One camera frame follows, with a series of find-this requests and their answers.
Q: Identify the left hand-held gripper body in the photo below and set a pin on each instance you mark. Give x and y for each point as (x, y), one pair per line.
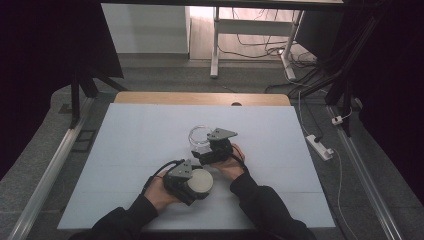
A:
(178, 181)

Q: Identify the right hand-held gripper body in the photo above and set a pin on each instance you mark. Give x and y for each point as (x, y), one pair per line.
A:
(220, 148)

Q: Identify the clear glass jar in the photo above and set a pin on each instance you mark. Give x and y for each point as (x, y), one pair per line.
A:
(199, 138)

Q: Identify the person's left hand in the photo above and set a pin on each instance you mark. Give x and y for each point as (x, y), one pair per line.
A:
(160, 195)

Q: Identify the person's right hand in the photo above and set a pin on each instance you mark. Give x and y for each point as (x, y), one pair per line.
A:
(231, 168)

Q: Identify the wooden table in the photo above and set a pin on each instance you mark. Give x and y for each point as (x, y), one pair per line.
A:
(186, 98)

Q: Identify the light blue table mat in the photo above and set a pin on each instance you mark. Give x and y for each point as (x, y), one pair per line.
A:
(133, 140)

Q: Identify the white power strip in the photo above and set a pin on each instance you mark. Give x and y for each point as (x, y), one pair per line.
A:
(319, 148)

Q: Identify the black plug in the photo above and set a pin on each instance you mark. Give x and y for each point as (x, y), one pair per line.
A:
(319, 138)

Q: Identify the small white adapter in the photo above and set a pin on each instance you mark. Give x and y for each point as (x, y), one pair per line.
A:
(337, 120)

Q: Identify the black metal stand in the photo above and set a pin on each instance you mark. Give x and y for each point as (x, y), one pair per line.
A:
(75, 100)
(346, 66)

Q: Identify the black curtain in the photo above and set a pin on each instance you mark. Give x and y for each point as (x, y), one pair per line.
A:
(396, 83)
(40, 66)

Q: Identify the black floor bracket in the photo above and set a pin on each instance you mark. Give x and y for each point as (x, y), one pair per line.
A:
(83, 141)

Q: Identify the white desk frame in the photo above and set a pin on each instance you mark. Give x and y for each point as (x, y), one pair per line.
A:
(253, 27)

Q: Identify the metal floor rail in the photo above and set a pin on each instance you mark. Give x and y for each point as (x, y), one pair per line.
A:
(50, 170)
(363, 173)

